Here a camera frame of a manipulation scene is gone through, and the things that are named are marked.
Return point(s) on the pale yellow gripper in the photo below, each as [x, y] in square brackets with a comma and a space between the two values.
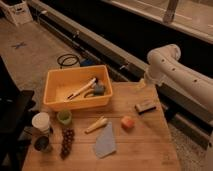
[141, 84]

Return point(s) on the yellow banana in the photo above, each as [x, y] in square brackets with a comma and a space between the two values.
[99, 123]

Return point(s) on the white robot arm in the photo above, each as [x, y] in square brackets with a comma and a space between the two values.
[163, 62]

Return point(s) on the orange apple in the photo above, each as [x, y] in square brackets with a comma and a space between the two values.
[127, 122]

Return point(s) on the yellow plastic bin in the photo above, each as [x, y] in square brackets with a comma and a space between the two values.
[61, 83]

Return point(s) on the blue object on floor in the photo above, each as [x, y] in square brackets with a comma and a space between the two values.
[86, 62]

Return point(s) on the blue grey cloth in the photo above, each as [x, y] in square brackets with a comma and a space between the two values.
[105, 142]

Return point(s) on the green cup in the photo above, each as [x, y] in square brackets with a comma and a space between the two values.
[64, 117]

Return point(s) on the purple grape bunch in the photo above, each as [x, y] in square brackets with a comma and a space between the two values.
[68, 137]

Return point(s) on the white paper cup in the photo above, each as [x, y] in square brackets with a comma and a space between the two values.
[41, 121]

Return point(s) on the dark metal can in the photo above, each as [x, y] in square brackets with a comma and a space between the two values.
[42, 144]

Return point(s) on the black chair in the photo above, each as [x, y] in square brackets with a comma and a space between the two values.
[14, 107]

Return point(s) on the white storage box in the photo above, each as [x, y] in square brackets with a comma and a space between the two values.
[17, 14]

